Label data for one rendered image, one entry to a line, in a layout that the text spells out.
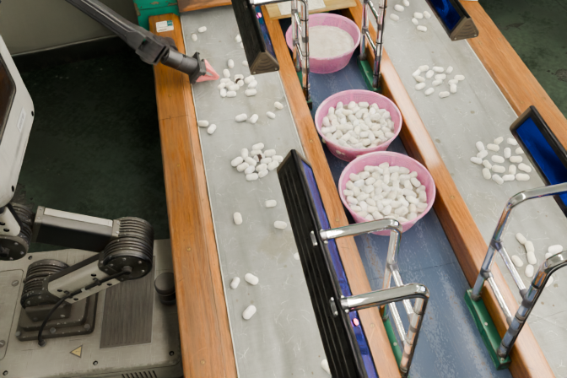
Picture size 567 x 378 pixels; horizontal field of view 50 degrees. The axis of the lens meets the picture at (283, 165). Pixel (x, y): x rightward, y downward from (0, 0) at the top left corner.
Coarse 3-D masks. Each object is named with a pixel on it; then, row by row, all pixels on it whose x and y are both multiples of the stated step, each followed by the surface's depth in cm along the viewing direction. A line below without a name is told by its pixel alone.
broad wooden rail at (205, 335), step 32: (160, 32) 222; (160, 64) 210; (160, 96) 198; (192, 96) 202; (160, 128) 189; (192, 128) 189; (192, 160) 179; (192, 192) 171; (192, 224) 163; (192, 256) 157; (192, 288) 150; (192, 320) 145; (224, 320) 146; (192, 352) 139; (224, 352) 139
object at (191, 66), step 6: (198, 54) 202; (186, 60) 195; (192, 60) 197; (198, 60) 198; (180, 66) 195; (186, 66) 195; (192, 66) 196; (198, 66) 196; (186, 72) 197; (192, 72) 197; (198, 72) 195; (192, 78) 197
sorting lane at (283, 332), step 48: (192, 48) 219; (240, 48) 217; (240, 96) 200; (240, 144) 186; (288, 144) 185; (240, 192) 173; (240, 240) 162; (288, 240) 162; (240, 288) 153; (288, 288) 152; (240, 336) 144; (288, 336) 144
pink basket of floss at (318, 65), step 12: (312, 24) 226; (324, 24) 226; (336, 24) 225; (348, 24) 222; (288, 36) 217; (360, 36) 214; (312, 60) 209; (324, 60) 208; (336, 60) 210; (348, 60) 217; (312, 72) 217; (324, 72) 215
